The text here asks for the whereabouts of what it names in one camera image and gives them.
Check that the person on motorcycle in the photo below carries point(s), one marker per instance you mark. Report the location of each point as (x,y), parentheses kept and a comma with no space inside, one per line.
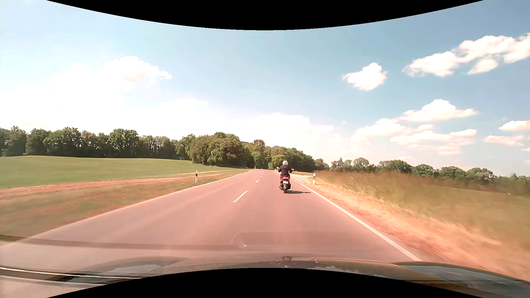
(285,176)

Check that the grey asphalt road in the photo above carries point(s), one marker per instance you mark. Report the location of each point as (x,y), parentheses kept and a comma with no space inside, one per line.
(248,219)

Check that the wood of green trees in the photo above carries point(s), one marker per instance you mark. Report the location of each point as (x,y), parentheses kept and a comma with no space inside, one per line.
(165,147)

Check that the row of trees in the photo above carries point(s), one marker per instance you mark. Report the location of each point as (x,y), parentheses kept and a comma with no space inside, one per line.
(414,167)

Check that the car's own bonnet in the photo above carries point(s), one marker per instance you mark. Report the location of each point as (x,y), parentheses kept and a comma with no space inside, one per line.
(372,271)

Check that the dry grass verge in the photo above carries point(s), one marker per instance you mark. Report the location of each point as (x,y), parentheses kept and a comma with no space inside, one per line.
(414,231)
(83,202)

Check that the tall dry grass field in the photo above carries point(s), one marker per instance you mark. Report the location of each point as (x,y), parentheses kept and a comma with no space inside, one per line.
(434,198)

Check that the green grass field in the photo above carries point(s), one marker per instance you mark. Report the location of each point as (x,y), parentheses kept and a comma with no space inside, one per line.
(83,167)

